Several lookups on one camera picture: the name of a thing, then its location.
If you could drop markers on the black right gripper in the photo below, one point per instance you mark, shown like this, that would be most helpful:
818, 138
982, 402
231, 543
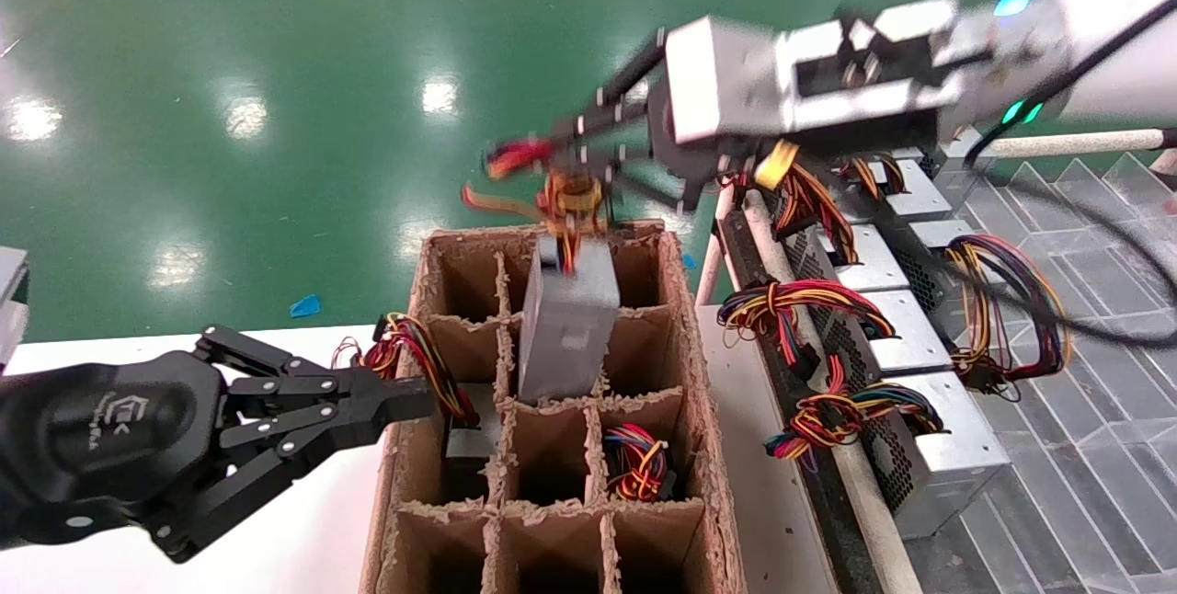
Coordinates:
699, 162

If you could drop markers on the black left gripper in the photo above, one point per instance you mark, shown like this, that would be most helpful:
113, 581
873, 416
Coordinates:
110, 438

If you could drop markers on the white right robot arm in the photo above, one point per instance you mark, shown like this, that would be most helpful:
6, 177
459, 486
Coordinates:
1122, 24

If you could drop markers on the blue scrap on floor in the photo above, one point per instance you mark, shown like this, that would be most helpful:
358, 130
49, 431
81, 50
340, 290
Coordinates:
306, 306

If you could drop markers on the short white pipe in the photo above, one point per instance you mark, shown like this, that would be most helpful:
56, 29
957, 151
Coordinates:
713, 272

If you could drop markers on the brown cardboard divider box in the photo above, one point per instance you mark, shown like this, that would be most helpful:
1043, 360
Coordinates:
644, 350

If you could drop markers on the white horizontal pole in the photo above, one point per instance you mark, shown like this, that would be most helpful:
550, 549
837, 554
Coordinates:
1085, 144

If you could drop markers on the clear acrylic divider tray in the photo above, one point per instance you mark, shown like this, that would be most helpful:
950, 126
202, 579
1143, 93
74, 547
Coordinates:
1103, 447

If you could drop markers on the long white foam-wrapped rail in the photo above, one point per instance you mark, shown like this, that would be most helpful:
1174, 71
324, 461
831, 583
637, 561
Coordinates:
874, 502

